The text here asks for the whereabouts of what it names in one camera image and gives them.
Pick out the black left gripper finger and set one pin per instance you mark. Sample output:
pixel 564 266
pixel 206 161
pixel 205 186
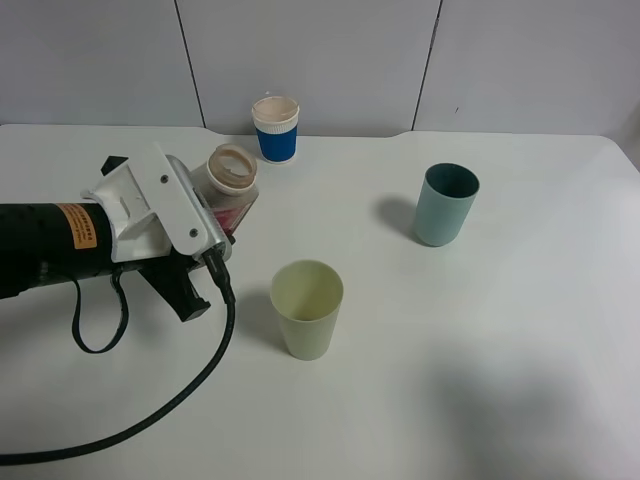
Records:
pixel 180 290

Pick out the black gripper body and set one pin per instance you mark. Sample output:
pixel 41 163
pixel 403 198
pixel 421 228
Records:
pixel 45 243

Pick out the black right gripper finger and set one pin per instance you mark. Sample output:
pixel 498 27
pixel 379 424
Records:
pixel 111 163

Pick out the clear bottle with pink label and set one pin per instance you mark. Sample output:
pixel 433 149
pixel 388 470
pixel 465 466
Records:
pixel 227 182

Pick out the pale green plastic cup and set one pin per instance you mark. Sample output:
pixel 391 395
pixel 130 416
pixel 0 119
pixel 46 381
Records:
pixel 307 296

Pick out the blue sleeved paper cup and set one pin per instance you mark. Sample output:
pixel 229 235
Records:
pixel 275 120

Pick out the teal plastic cup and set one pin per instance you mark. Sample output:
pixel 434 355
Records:
pixel 446 197

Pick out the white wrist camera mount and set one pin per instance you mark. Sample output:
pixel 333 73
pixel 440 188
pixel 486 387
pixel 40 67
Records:
pixel 153 208

